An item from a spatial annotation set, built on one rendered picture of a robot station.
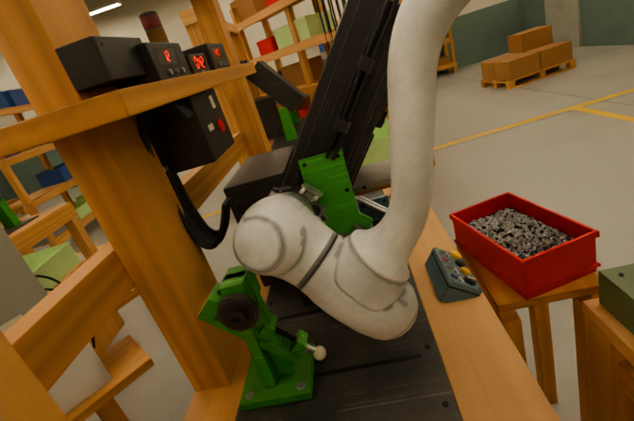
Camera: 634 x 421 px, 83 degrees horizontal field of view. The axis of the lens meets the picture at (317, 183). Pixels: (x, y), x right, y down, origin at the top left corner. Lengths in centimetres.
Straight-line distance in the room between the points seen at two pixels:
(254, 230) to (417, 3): 33
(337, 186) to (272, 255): 46
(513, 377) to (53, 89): 92
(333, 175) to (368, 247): 42
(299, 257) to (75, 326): 39
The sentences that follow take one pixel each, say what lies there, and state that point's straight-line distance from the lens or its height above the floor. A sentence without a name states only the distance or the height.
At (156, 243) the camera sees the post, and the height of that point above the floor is 127.
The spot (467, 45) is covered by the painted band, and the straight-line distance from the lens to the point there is 1071.
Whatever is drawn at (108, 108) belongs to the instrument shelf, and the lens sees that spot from 59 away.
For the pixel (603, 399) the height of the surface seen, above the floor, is 60.
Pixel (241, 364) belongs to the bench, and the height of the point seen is 88.
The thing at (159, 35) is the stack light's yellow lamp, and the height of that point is 167.
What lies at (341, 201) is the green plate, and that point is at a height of 115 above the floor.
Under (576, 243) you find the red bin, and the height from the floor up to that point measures 91.
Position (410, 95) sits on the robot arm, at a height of 143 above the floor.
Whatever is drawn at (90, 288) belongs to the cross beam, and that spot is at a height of 125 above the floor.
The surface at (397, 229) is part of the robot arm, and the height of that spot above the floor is 126.
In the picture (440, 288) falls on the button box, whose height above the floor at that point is 93.
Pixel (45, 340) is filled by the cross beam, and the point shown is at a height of 124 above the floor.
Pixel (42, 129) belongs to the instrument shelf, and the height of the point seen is 152.
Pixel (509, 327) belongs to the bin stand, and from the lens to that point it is 112.
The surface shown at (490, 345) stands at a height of 90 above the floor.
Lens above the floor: 151
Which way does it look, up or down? 19 degrees down
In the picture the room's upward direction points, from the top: 18 degrees counter-clockwise
